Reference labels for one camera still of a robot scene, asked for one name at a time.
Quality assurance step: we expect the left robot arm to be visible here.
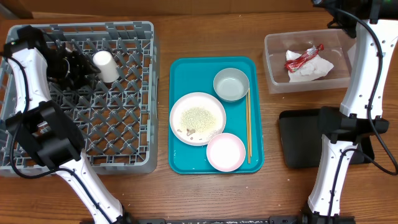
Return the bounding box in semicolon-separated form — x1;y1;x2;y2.
1;26;134;223

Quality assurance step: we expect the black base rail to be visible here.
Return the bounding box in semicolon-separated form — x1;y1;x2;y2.
136;215;356;224

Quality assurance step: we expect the right wooden chopstick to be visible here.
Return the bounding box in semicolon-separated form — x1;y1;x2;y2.
247;88;252;160

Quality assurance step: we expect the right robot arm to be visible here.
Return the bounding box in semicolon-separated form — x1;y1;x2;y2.
307;1;397;223

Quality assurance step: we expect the small pink plate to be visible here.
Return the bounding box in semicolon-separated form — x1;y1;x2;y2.
206;133;246;172

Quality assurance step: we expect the teal plastic tray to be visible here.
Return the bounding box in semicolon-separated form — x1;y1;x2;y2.
169;56;264;174

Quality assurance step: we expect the black plastic tray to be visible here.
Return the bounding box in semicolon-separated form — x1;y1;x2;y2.
279;106;374;172

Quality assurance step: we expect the grey bowl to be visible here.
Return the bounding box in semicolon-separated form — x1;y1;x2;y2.
213;68;249;102

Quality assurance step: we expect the white napkin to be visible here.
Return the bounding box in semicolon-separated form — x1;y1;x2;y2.
288;55;334;83

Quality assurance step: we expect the white cup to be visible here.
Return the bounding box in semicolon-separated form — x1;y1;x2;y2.
93;50;119;83

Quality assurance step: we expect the grey plastic dish rack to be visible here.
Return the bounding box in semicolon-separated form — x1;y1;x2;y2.
1;21;159;177

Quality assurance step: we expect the large white plate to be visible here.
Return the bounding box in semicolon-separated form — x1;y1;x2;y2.
169;92;226;146

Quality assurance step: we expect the clear plastic bin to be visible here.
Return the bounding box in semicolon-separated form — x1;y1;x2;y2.
263;29;356;93

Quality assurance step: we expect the red snack wrapper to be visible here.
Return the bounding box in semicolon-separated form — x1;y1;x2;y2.
284;44;324;73

